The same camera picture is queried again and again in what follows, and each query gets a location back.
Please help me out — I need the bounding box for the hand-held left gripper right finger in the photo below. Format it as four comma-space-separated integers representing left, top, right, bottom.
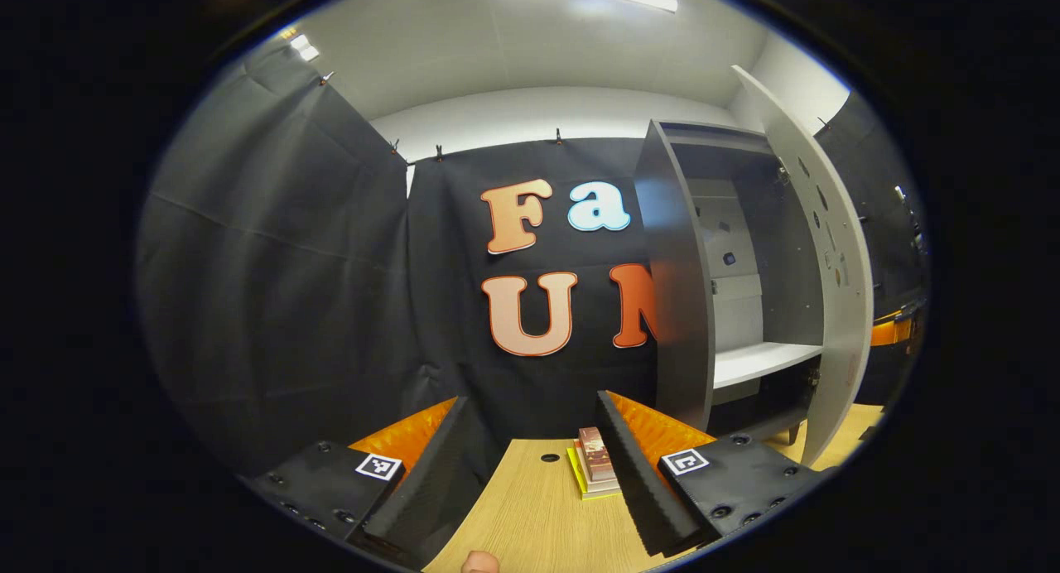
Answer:
595, 388, 831, 559

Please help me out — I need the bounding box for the grey cabinet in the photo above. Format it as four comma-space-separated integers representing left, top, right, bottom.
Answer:
634, 119, 829, 445

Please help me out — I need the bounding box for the yellow cover book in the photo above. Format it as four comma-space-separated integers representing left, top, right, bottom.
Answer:
566, 446, 623, 502

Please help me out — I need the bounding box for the black backdrop cloth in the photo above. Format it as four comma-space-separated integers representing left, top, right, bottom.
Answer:
137, 39, 928, 484

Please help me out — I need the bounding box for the white edged book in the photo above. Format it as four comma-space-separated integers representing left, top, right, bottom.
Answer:
572, 441, 621, 494

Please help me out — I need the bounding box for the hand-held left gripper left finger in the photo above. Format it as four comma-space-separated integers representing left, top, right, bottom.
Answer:
238, 395, 471, 571

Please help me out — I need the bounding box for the beige cabinet door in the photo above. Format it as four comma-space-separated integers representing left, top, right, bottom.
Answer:
731, 64, 876, 468

